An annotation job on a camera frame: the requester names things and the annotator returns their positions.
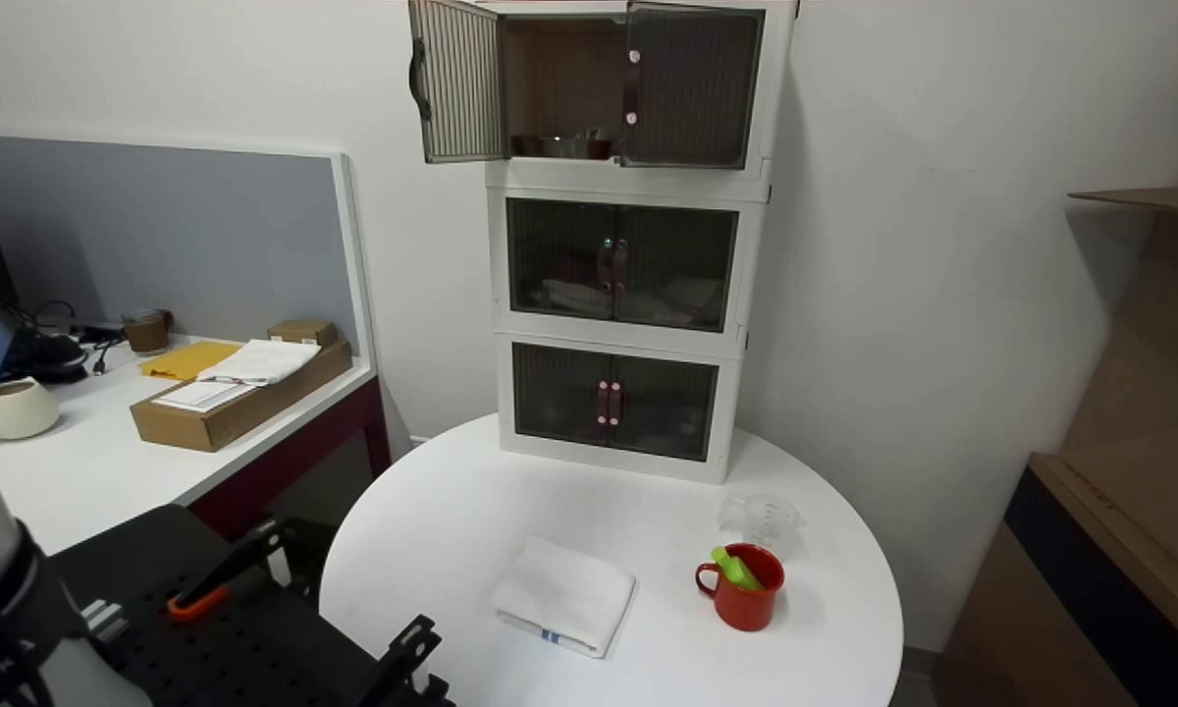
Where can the white three-tier storage cabinet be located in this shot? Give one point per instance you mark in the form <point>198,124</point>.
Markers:
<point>623,289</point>

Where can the white round table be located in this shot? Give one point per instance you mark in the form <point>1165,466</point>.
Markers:
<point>440,523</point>

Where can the white folded cloth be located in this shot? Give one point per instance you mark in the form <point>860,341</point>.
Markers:
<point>561,594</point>

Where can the clear plastic cup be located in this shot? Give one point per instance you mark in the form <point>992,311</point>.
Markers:
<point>759,522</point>

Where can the green object in mug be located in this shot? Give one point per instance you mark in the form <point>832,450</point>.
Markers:
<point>733,568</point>

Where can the red mug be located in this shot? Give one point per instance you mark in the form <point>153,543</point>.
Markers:
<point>742,610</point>

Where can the long brown cardboard box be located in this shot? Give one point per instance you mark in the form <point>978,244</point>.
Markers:
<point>235,420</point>

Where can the white papers on box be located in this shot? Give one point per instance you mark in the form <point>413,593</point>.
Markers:
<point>254,369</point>

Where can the black orange clamp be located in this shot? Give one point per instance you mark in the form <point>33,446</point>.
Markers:
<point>255,564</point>

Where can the yellow padded envelope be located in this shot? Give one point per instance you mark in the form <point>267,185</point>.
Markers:
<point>186,358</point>

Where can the brown paper cup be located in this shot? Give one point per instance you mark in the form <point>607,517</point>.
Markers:
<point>152,331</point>

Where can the stacked cardboard boxes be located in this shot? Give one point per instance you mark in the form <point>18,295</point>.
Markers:
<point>1078,594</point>

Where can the cream ceramic mug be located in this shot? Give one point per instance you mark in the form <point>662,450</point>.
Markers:
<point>26,411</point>

